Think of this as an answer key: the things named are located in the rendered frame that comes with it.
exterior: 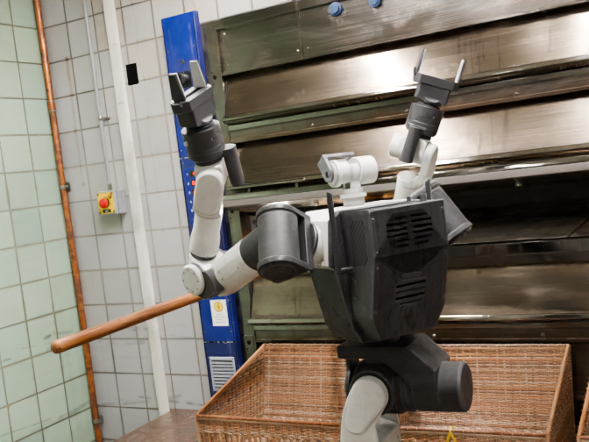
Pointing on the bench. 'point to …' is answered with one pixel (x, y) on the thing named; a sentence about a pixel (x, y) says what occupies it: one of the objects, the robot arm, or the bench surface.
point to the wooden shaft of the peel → (121, 323)
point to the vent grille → (221, 370)
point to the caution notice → (219, 312)
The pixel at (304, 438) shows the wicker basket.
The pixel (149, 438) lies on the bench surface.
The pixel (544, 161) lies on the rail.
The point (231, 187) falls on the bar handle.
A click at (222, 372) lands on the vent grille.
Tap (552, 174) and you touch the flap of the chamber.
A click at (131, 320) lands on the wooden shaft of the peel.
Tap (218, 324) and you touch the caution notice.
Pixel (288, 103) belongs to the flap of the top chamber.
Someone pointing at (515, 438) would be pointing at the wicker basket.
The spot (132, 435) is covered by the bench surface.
